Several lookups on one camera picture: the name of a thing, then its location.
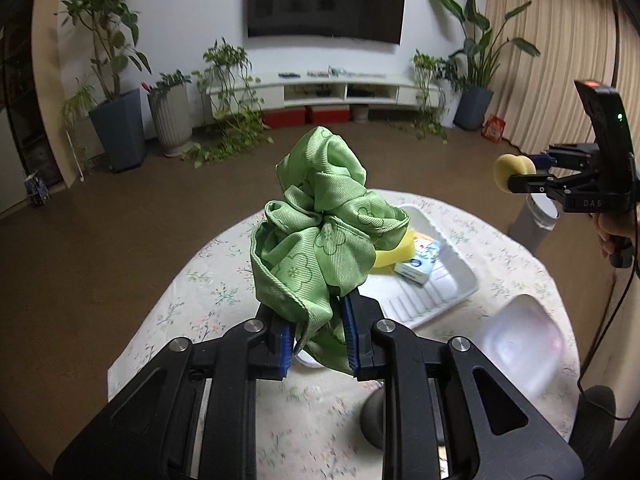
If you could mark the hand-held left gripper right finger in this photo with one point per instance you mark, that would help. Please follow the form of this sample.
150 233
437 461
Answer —
350 330

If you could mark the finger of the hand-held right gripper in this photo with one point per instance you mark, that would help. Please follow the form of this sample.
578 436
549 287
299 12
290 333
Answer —
542 161
525 183

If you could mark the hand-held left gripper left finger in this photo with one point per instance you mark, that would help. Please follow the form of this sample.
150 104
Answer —
285 350

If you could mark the heart-shaped yellow sponge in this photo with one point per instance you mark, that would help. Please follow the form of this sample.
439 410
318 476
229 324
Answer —
507 170

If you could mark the white plastic tray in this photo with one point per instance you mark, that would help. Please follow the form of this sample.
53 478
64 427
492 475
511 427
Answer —
425 300

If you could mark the yellow block sponge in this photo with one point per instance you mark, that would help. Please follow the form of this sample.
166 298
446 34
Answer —
395 255

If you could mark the blue tissue packet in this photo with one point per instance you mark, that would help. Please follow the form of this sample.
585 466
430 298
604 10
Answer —
417 265

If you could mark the green satin scrunchie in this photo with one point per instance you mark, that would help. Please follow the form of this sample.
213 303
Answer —
310 220

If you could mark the translucent plastic container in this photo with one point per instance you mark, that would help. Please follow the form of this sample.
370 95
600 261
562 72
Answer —
520 340

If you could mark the person's right hand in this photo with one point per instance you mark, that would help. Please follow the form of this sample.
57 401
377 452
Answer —
612 230

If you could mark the grey cylindrical trash bin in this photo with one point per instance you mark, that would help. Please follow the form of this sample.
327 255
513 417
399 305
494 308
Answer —
530 225

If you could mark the red paper bag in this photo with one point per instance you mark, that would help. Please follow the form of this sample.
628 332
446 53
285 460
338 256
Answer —
493 128

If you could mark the large-leaved plant in dark pot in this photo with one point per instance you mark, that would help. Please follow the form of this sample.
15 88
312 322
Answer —
472 107

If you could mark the floral tablecloth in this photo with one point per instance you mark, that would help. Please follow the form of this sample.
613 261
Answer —
225 280

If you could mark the black cylindrical container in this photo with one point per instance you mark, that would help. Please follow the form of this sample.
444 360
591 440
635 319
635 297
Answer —
372 420

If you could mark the beige curtain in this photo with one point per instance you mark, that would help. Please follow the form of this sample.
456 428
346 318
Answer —
550 60

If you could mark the small vine plant white pot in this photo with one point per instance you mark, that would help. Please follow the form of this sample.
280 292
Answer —
425 67

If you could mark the scattered small gadgets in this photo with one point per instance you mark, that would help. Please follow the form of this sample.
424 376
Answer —
350 72

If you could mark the red storage box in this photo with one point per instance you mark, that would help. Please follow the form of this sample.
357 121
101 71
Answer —
283 117
327 114

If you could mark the white low television cabinet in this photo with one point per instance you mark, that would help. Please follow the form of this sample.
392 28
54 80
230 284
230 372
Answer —
270 91

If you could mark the plant in ribbed white pot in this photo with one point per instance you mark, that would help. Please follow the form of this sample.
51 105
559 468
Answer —
172 120

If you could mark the black remote control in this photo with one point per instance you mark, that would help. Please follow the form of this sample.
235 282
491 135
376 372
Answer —
288 75

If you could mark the tall plant in dark pot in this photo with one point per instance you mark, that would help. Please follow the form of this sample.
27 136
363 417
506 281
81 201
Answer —
120 130

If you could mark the white stick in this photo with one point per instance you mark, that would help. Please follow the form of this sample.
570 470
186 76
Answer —
75 155

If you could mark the small blue toy cart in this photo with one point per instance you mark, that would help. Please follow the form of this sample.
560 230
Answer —
36 190

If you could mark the trailing vine plant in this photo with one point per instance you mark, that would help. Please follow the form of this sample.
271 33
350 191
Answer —
225 60

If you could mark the dark glass cabinet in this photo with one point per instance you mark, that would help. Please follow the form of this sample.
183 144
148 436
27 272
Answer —
35 150

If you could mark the thin-leaved spider plant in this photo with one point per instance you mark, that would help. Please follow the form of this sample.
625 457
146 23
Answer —
77 102

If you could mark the wall-mounted black television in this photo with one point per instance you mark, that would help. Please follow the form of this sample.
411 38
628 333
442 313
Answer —
325 0

